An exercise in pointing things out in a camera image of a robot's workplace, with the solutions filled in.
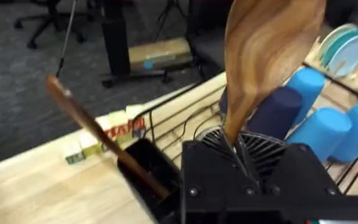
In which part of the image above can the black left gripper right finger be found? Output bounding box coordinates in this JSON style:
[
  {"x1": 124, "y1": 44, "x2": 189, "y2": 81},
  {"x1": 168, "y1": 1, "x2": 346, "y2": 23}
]
[{"x1": 239, "y1": 132, "x2": 342, "y2": 197}]

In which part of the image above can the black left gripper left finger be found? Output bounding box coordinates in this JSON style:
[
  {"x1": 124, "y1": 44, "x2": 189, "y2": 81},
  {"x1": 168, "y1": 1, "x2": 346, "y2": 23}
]
[{"x1": 181, "y1": 126, "x2": 261, "y2": 200}]

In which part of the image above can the broad wooden spoon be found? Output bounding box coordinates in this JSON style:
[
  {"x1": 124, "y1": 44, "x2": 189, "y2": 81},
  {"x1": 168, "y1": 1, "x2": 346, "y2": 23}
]
[{"x1": 223, "y1": 0, "x2": 327, "y2": 147}]

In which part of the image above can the wooden peg rack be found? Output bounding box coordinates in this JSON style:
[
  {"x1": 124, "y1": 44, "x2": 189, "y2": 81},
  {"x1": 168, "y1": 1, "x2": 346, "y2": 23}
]
[{"x1": 302, "y1": 36, "x2": 358, "y2": 100}]

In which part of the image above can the navy plastic cup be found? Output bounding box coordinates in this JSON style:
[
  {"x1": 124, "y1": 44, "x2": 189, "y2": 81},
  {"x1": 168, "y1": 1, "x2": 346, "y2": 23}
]
[{"x1": 218, "y1": 85, "x2": 305, "y2": 141}]

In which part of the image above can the small box with red print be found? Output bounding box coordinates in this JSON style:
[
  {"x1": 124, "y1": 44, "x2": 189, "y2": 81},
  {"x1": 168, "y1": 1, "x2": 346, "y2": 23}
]
[{"x1": 95, "y1": 109, "x2": 147, "y2": 146}]

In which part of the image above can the cardboard box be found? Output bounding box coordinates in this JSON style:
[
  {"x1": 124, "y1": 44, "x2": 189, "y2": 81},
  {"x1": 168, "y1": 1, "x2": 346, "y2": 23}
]
[{"x1": 127, "y1": 37, "x2": 194, "y2": 73}]

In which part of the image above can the dark grey office chair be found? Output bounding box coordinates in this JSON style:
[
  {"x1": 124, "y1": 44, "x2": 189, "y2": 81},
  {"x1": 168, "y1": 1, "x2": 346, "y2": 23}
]
[{"x1": 185, "y1": 0, "x2": 235, "y2": 80}]

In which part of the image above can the light blue plate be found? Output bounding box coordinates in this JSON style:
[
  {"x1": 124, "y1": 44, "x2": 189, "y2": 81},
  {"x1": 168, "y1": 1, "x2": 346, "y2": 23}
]
[{"x1": 327, "y1": 32, "x2": 358, "y2": 78}]

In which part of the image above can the dark wooden utensil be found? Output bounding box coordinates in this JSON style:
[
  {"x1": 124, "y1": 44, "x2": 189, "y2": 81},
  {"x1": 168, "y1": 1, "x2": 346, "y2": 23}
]
[{"x1": 45, "y1": 74, "x2": 171, "y2": 200}]

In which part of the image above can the small green and white box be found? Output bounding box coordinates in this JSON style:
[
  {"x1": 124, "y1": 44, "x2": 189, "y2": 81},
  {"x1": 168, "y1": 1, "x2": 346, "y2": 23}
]
[{"x1": 61, "y1": 136, "x2": 87, "y2": 166}]

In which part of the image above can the teal plate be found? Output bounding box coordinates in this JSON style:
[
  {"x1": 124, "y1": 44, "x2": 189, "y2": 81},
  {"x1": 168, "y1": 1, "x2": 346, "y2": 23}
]
[{"x1": 321, "y1": 27, "x2": 358, "y2": 68}]

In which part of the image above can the white plate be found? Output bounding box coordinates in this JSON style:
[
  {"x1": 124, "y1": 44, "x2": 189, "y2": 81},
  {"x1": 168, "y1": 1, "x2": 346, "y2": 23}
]
[{"x1": 318, "y1": 22, "x2": 358, "y2": 62}]

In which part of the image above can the black stand with feet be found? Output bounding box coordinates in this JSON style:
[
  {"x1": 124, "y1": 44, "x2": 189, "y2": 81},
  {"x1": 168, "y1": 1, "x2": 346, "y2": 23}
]
[{"x1": 99, "y1": 0, "x2": 174, "y2": 89}]

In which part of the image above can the thin black pole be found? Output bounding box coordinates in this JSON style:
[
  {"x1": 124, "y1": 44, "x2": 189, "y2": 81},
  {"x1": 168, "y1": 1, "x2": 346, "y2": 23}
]
[{"x1": 55, "y1": 0, "x2": 78, "y2": 78}]

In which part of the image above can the black office chair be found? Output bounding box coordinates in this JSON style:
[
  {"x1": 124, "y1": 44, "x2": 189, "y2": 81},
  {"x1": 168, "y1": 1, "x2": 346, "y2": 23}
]
[{"x1": 13, "y1": 0, "x2": 87, "y2": 50}]

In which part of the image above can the black wire dish rack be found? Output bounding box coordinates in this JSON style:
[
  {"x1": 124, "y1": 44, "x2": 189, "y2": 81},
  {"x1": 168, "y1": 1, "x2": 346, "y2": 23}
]
[{"x1": 117, "y1": 80, "x2": 358, "y2": 224}]

